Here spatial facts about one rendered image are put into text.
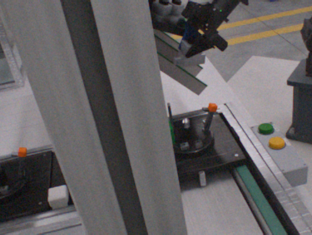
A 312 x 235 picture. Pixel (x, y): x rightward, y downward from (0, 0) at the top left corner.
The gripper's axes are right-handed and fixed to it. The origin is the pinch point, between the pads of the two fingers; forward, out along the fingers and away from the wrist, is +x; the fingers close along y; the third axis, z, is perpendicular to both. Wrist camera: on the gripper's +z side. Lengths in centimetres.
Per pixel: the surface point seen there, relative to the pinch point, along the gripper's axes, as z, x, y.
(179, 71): -8.6, 9.4, -7.4
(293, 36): -236, -49, -204
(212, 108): -7.7, 8.4, 14.9
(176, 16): 0.0, -2.4, -14.3
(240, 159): -14.9, 12.6, 27.2
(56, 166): 11.9, 47.7, 5.4
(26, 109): 4, 67, -54
